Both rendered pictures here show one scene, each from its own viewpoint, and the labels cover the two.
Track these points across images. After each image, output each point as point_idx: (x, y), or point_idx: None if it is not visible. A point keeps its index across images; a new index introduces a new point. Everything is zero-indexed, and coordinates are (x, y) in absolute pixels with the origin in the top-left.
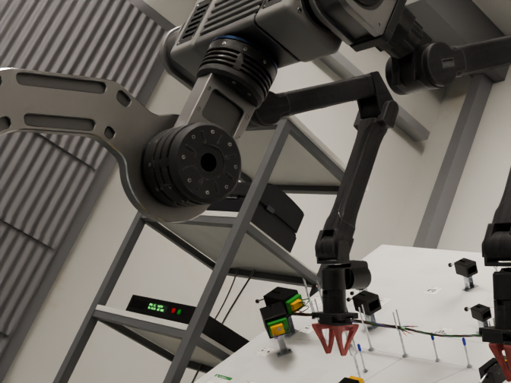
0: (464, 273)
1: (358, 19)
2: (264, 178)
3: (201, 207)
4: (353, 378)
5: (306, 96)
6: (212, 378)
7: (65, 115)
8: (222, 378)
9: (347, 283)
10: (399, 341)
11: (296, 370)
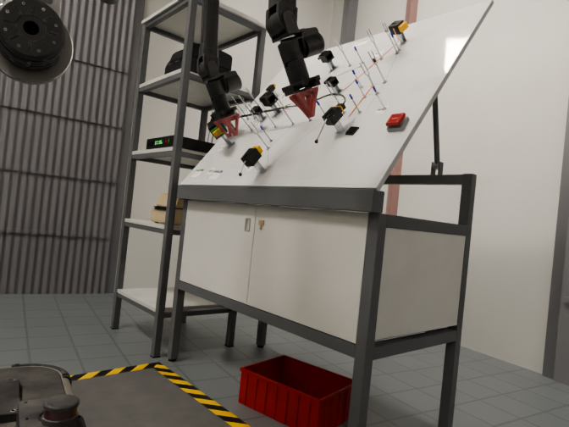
0: (325, 61)
1: None
2: (190, 41)
3: (63, 64)
4: (254, 146)
5: None
6: (194, 172)
7: None
8: (198, 171)
9: (225, 89)
10: (290, 116)
11: (235, 153)
